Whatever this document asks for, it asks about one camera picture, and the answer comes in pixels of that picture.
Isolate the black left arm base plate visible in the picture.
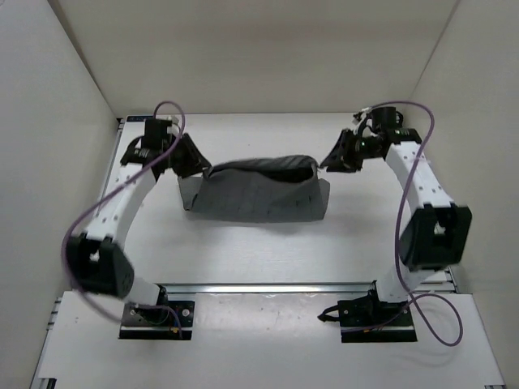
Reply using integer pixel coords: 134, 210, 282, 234
118, 300, 195, 341

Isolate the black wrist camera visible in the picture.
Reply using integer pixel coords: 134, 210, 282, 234
141, 118, 173, 152
353, 106, 404, 135

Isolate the left blue corner label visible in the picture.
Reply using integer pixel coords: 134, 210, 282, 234
126, 115, 149, 122

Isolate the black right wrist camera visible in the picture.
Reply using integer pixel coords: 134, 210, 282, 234
353, 106, 404, 135

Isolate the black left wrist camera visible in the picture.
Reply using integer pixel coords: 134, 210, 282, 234
141, 118, 173, 152

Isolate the grey pleated skirt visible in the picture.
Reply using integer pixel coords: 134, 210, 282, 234
178, 155, 330, 223

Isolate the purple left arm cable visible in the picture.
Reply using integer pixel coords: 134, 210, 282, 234
60, 100, 187, 340

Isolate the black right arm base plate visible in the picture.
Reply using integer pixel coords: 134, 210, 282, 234
317, 291, 418, 344

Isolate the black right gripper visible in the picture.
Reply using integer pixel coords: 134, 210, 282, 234
321, 130, 382, 175

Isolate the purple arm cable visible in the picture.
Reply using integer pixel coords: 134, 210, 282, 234
352, 100, 464, 348
60, 100, 187, 340

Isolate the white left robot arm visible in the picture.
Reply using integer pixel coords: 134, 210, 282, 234
61, 133, 208, 323

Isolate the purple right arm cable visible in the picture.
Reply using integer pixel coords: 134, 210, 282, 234
352, 100, 464, 348

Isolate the aluminium front table rail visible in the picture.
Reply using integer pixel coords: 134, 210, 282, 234
161, 279, 459, 299

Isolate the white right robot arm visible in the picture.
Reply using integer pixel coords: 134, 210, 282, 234
320, 129, 472, 325

